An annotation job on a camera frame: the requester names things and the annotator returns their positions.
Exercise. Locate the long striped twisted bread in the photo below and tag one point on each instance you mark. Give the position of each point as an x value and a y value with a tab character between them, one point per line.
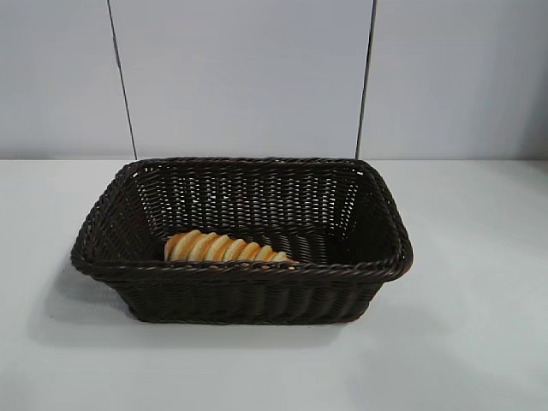
214	250

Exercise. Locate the dark brown wicker basket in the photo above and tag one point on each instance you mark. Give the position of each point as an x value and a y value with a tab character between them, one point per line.
240	295

